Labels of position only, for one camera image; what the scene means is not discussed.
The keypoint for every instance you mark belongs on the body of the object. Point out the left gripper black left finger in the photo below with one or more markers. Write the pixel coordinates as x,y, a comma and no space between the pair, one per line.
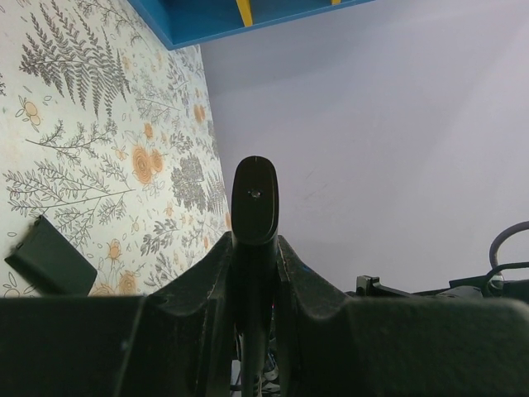
174,342

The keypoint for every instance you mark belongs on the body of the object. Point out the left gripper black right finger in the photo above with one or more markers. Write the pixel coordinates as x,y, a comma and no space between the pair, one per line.
331,344

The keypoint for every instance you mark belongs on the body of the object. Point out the floral tablecloth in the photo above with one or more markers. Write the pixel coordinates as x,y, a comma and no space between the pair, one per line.
108,135

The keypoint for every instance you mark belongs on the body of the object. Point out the blue wooden shelf unit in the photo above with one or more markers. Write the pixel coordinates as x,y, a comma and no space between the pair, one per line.
181,23

